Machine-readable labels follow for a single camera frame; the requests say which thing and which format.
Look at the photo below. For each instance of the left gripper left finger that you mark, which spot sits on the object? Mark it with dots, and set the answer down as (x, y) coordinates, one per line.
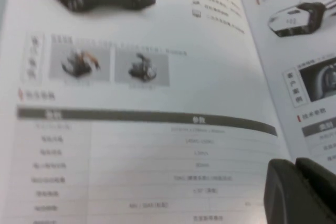
(283, 197)

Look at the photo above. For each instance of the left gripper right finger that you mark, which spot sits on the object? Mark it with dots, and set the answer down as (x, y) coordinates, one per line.
(324, 187)

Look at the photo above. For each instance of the white product manual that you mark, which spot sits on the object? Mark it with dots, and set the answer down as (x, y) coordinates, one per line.
(157, 103)

